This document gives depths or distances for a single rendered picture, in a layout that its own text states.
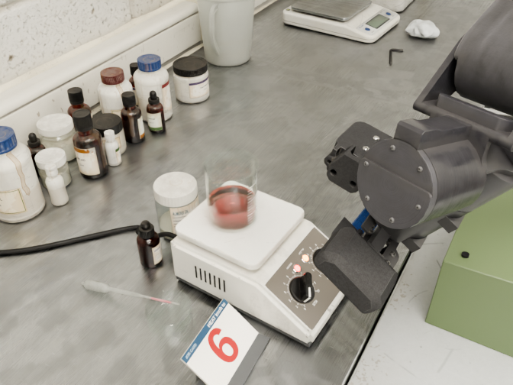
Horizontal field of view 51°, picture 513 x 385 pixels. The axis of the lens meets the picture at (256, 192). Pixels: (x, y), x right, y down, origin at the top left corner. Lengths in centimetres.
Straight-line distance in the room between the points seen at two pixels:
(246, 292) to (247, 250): 5
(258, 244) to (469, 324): 25
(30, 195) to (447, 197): 63
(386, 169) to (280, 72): 87
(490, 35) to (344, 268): 19
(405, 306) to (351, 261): 29
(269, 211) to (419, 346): 23
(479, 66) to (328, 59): 90
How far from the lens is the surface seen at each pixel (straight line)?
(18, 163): 81
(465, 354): 68
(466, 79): 40
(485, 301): 64
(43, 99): 99
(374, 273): 43
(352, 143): 45
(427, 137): 34
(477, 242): 65
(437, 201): 34
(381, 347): 66
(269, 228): 65
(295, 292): 62
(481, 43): 40
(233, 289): 64
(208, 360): 60
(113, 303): 70
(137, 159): 94
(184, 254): 66
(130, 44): 113
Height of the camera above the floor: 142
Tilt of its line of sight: 38 degrees down
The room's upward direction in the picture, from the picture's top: straight up
